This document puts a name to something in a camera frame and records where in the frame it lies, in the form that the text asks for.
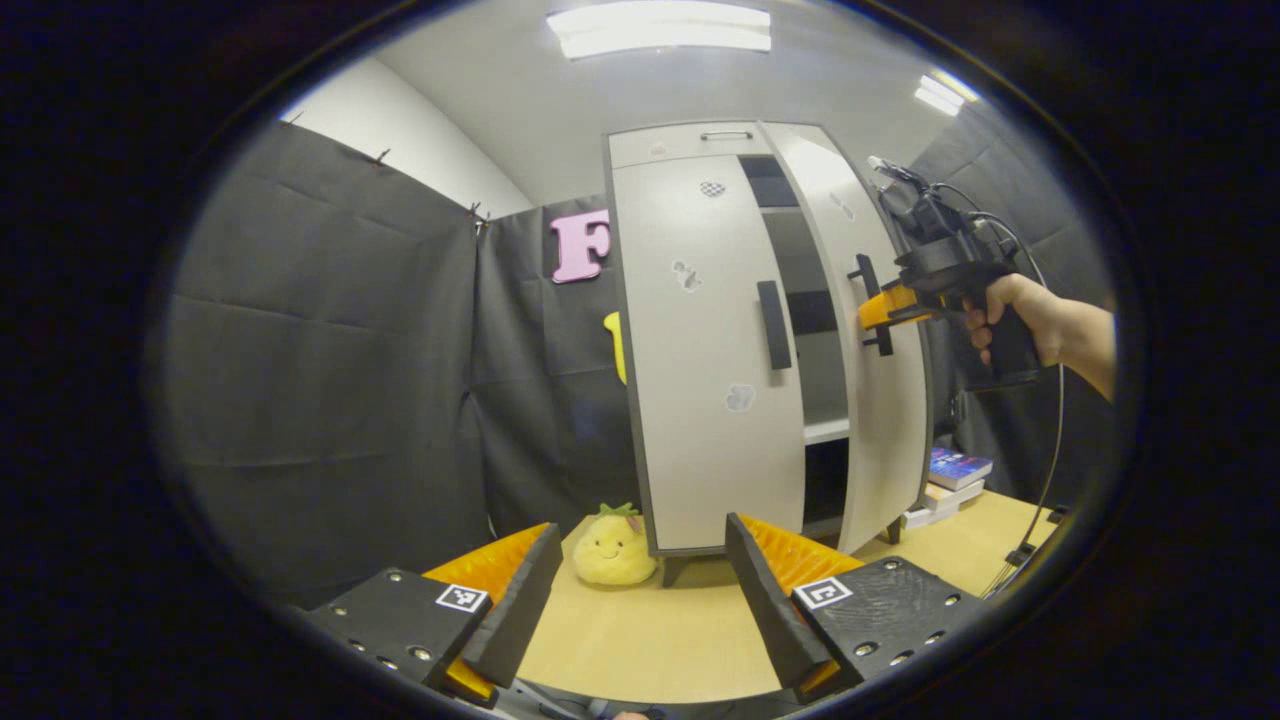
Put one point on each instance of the beige book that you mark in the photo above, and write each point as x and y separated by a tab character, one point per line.
955	494

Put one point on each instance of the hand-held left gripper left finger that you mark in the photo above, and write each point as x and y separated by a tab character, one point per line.
520	600

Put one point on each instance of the white cabinet shelf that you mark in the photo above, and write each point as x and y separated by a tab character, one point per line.
825	432

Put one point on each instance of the large ceiling light panel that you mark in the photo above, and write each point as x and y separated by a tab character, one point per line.
660	28

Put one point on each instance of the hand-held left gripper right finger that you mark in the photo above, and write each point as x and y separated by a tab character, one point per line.
765	605

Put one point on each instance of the white book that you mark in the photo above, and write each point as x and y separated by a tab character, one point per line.
925	516

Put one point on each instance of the black backdrop cloth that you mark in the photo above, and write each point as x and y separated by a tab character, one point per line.
330	380

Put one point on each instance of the grey double-door shoe cabinet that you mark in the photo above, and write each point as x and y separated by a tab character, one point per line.
660	143

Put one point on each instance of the grey cabinet door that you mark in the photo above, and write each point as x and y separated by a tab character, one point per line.
700	420
885	440

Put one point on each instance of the yellow pineapple plush toy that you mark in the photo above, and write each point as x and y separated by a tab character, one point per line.
612	555

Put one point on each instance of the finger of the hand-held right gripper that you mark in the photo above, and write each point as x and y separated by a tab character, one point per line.
885	308

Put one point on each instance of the blue book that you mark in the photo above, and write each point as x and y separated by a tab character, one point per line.
958	467

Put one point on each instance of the small ceiling light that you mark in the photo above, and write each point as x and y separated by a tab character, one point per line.
942	95

